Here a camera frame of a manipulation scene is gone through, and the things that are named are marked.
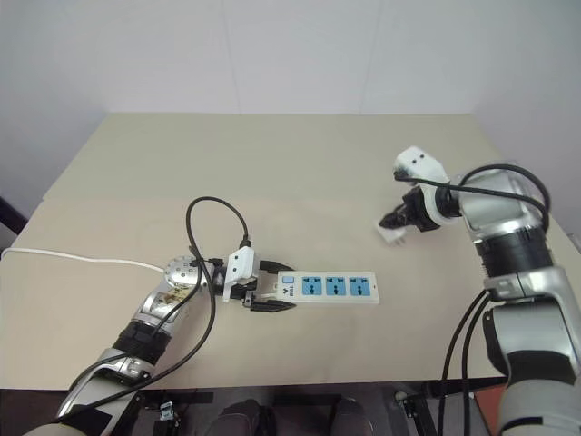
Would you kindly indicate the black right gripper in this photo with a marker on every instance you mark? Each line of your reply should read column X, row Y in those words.
column 420, row 211

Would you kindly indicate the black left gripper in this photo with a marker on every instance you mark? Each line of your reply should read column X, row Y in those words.
column 243, row 291

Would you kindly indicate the white charger plug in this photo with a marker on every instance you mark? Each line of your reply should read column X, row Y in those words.
column 390, row 236

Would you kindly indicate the white power strip blue sockets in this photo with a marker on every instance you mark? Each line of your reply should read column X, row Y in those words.
column 331, row 287

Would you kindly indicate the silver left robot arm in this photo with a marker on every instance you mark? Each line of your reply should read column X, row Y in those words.
column 179, row 272

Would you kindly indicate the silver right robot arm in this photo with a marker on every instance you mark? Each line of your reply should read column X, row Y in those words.
column 495, row 204

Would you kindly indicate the dark rounded shape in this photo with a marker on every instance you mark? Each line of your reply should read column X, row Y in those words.
column 348, row 417
column 247, row 418

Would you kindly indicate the small metal clamp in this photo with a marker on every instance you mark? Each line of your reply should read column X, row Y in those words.
column 168, row 411

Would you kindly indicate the orange box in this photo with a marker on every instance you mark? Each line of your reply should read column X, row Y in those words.
column 488, row 415

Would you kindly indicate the dark furniture edge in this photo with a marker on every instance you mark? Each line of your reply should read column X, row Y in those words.
column 11, row 215

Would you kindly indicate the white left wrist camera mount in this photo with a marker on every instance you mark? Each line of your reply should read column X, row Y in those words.
column 241, row 263

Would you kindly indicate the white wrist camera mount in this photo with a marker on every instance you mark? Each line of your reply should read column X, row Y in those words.
column 417, row 163
column 241, row 263

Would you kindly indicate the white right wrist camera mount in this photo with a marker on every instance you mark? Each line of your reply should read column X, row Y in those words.
column 417, row 163

